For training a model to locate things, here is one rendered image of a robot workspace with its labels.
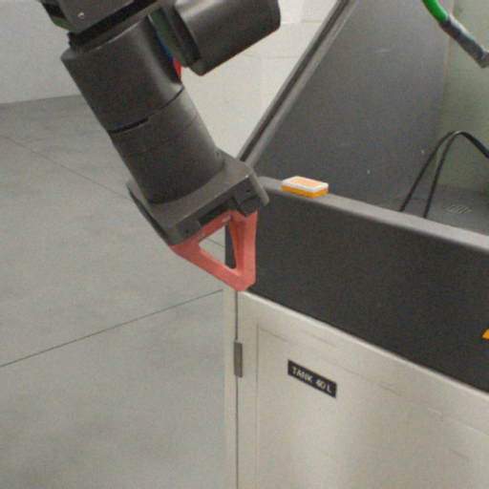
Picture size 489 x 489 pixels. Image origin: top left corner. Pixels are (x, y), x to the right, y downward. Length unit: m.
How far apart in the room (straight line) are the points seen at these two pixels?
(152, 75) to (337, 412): 0.61
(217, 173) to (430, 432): 0.50
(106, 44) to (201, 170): 0.09
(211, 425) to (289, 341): 1.08
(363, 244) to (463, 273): 0.12
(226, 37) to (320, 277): 0.48
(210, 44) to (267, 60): 3.20
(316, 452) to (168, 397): 1.16
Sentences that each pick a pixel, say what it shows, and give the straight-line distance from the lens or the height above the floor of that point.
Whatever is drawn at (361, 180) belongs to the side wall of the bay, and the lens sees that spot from 1.10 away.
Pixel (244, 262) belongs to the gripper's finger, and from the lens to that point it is 0.46.
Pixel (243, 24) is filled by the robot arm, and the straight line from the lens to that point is 0.40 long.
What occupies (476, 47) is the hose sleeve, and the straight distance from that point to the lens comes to 0.88.
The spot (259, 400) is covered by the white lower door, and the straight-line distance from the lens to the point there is 1.00.
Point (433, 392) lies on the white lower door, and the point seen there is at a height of 0.76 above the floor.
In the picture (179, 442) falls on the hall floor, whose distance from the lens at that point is 1.90.
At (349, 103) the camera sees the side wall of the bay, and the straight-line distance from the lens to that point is 1.03.
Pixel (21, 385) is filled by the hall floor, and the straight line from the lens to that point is 2.22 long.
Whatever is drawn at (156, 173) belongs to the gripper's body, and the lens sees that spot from 0.40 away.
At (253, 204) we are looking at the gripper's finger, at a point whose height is 1.07.
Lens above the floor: 1.20
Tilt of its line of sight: 22 degrees down
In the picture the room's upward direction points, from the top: straight up
